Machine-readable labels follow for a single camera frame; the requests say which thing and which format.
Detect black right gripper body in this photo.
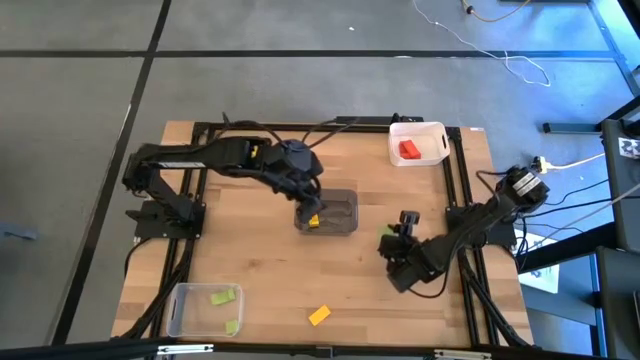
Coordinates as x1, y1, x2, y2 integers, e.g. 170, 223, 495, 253
378, 234, 436, 294

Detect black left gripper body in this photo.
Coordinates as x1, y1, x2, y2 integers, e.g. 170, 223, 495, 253
264, 139, 325, 206

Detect grey translucent plastic bin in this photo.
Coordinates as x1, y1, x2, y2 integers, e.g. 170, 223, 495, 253
293, 187, 360, 237

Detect black flat bar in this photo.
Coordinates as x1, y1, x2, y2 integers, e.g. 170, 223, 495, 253
333, 115, 425, 125

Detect white plastic bin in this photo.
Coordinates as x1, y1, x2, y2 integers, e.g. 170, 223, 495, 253
388, 121, 451, 168

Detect white paper sheet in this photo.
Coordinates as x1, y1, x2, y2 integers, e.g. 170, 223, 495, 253
518, 234, 561, 295

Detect clear plastic bin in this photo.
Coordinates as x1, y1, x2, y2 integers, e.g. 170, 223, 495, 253
165, 282, 245, 339

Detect black side table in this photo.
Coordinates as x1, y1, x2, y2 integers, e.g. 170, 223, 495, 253
599, 94, 640, 251

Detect black white fiducial marker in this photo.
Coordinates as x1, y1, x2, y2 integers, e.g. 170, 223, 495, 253
618, 136, 640, 160

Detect black aluminium table frame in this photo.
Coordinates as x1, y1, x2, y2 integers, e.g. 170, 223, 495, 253
112, 119, 534, 349

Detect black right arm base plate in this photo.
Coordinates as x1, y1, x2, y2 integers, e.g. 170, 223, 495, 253
446, 203, 517, 250

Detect silver metal bracket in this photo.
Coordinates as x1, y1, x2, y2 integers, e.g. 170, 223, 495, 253
433, 348, 494, 360
156, 343, 215, 356

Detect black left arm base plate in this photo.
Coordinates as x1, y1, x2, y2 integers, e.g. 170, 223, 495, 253
124, 199, 207, 240

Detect black frame strut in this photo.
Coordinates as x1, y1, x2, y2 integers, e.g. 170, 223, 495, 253
517, 222, 619, 274

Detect white floor cable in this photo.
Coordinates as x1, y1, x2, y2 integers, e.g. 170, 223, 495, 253
412, 0, 552, 89

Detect yellow cable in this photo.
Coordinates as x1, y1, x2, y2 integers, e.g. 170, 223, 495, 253
460, 0, 532, 24

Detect black frame beam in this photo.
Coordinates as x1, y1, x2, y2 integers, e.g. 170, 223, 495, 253
0, 335, 640, 360

